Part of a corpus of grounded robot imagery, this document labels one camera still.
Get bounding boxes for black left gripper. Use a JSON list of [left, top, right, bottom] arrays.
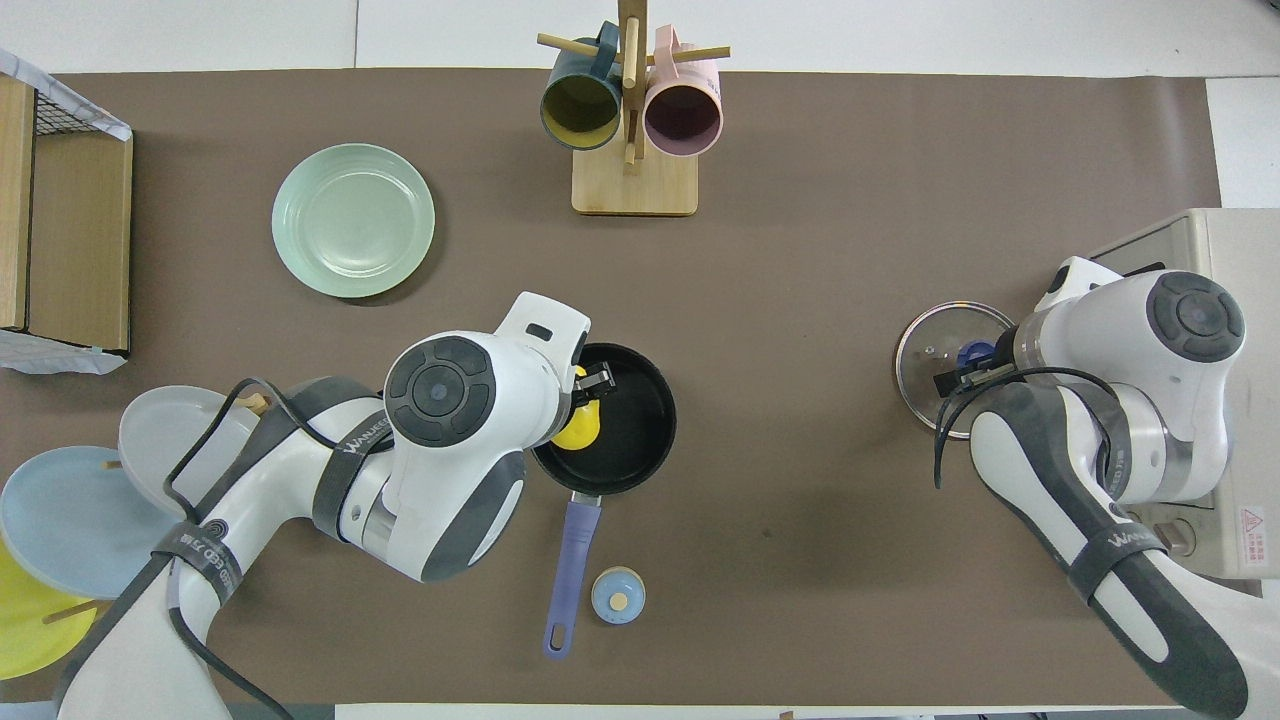
[[568, 352, 617, 403]]

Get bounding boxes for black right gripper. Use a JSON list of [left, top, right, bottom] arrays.
[[933, 362, 1021, 399]]

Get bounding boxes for yellow toy potato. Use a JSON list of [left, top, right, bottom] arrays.
[[552, 366, 602, 451]]

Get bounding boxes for glass lid blue knob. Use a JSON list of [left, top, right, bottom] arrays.
[[895, 301, 1019, 441]]

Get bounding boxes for mint green plate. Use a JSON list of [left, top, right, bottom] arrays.
[[271, 143, 437, 300]]

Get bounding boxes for grey plate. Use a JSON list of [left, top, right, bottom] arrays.
[[118, 385, 263, 511]]

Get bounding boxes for light blue plate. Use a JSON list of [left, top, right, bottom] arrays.
[[0, 446, 181, 600]]

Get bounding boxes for wooden plate rack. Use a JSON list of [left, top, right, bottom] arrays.
[[42, 393, 273, 639]]

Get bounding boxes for yellow plate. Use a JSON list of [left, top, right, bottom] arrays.
[[0, 540, 99, 681]]

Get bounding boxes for brown table mat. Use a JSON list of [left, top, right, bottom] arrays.
[[0, 68, 1273, 706]]

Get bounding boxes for wooden mug tree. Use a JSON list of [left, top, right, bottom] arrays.
[[537, 0, 732, 217]]

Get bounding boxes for dark blue mug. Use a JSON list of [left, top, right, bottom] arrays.
[[540, 22, 625, 152]]

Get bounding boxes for pink mug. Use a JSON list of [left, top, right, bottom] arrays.
[[643, 25, 724, 158]]

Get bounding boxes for beige toaster oven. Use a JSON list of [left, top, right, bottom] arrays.
[[1090, 208, 1280, 581]]

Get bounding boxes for white crumpled plastic sheet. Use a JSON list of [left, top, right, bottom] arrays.
[[0, 328, 129, 376]]

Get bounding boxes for black pot purple handle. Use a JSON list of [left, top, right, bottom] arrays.
[[530, 343, 678, 661]]

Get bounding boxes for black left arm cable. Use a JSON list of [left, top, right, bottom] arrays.
[[163, 377, 396, 720]]

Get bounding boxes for wooden shelf with wire basket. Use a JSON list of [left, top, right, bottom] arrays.
[[0, 75, 135, 353]]

